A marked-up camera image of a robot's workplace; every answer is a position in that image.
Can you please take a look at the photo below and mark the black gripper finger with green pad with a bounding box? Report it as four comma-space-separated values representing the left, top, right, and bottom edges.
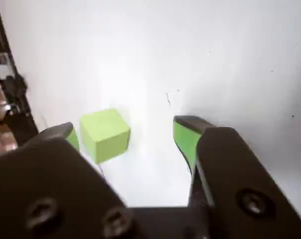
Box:
173, 116, 301, 239
0, 121, 141, 239

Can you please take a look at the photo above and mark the green cube block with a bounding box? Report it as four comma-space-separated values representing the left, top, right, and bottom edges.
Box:
79, 108, 131, 165

